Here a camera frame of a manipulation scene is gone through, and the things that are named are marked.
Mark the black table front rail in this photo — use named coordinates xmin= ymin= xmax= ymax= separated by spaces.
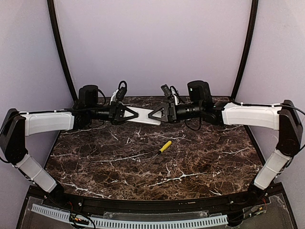
xmin=54 ymin=193 xmax=250 ymax=214

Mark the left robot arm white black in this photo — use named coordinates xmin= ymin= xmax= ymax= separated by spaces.
xmin=0 ymin=85 xmax=139 ymax=195

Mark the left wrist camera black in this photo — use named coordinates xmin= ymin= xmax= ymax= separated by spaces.
xmin=116 ymin=81 xmax=127 ymax=101

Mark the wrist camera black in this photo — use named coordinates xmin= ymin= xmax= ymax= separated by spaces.
xmin=161 ymin=84 xmax=172 ymax=98
xmin=116 ymin=81 xmax=127 ymax=101

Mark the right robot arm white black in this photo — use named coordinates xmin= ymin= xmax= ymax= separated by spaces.
xmin=148 ymin=81 xmax=304 ymax=190

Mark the right black frame post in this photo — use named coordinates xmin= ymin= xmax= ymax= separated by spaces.
xmin=230 ymin=0 xmax=259 ymax=100

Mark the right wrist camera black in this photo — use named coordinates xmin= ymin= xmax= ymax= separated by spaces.
xmin=161 ymin=84 xmax=172 ymax=98

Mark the black frame post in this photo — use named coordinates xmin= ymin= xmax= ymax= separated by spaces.
xmin=230 ymin=0 xmax=259 ymax=100
xmin=47 ymin=0 xmax=78 ymax=102

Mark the white slotted cable duct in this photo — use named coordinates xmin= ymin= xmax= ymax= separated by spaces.
xmin=31 ymin=204 xmax=228 ymax=229

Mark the left black frame post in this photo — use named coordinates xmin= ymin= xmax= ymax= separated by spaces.
xmin=47 ymin=0 xmax=78 ymax=102

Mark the white remote control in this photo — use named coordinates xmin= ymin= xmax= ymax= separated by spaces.
xmin=128 ymin=106 xmax=161 ymax=125

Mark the yellow handled screwdriver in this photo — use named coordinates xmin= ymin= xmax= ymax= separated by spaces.
xmin=153 ymin=141 xmax=172 ymax=158

